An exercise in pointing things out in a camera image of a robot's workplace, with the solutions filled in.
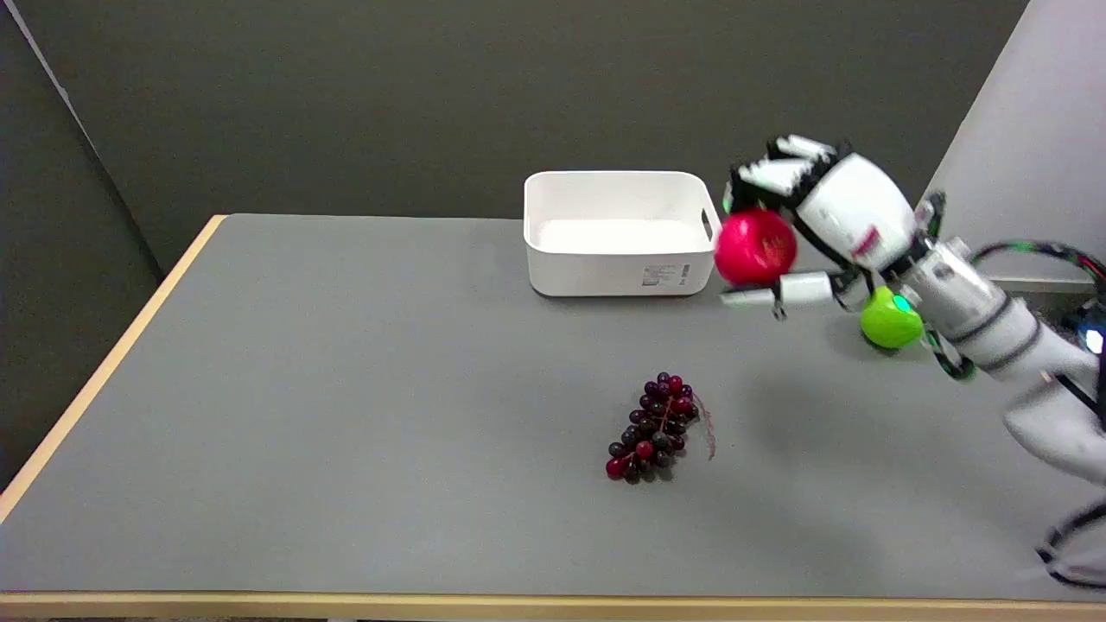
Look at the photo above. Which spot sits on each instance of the green apple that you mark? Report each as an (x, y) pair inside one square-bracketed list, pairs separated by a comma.
[(890, 321)]

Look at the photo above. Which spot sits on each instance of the dark red grape bunch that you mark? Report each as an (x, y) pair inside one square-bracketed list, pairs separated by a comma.
[(654, 429)]

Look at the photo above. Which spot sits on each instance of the red apple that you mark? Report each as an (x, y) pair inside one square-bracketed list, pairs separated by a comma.
[(754, 246)]

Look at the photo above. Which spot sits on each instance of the white plastic box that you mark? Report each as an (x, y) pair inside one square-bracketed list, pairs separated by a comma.
[(620, 233)]

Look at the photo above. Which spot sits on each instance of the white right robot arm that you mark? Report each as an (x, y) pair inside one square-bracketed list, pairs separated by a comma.
[(994, 320)]

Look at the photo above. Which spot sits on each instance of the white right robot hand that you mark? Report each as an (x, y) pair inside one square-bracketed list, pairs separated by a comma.
[(851, 210)]

